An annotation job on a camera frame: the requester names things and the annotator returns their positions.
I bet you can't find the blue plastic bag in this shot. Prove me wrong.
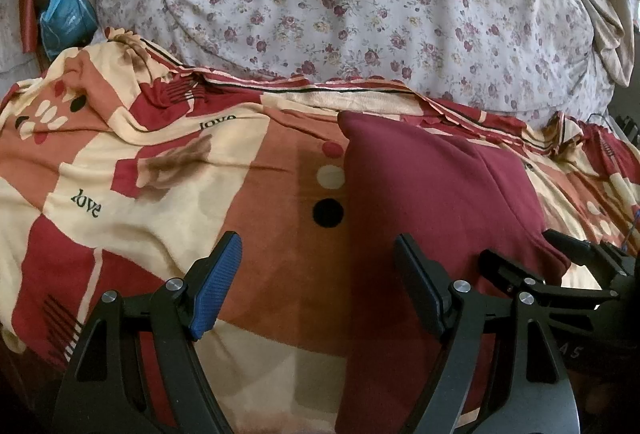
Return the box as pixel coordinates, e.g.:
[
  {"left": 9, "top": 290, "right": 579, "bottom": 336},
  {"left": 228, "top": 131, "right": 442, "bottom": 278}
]
[{"left": 39, "top": 0, "right": 99, "bottom": 61}]

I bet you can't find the red and cream printed blanket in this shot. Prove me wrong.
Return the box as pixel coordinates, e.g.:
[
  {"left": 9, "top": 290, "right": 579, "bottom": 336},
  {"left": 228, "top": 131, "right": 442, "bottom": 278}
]
[{"left": 0, "top": 27, "right": 640, "bottom": 434}]

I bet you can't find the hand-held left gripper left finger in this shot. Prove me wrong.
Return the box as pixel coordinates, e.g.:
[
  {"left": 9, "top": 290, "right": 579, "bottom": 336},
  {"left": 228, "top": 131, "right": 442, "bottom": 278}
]
[{"left": 52, "top": 231, "right": 244, "bottom": 434}]

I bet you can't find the maroon garment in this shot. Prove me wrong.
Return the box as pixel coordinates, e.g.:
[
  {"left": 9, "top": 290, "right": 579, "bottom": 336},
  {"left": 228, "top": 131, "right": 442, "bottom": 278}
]
[{"left": 336, "top": 110, "right": 572, "bottom": 434}]

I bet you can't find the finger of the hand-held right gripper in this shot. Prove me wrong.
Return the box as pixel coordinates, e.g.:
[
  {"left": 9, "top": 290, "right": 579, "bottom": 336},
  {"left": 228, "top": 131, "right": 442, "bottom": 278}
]
[
  {"left": 479, "top": 248, "right": 618, "bottom": 315},
  {"left": 542, "top": 228, "right": 632, "bottom": 276}
]

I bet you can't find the white floral quilt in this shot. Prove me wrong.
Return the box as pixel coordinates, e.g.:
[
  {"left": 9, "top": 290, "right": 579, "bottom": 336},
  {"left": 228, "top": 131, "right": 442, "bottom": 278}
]
[{"left": 95, "top": 0, "right": 617, "bottom": 131}]

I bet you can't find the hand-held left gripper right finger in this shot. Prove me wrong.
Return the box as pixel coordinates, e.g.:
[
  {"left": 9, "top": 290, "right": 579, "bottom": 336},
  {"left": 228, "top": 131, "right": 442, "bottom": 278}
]
[{"left": 340, "top": 233, "right": 582, "bottom": 434}]

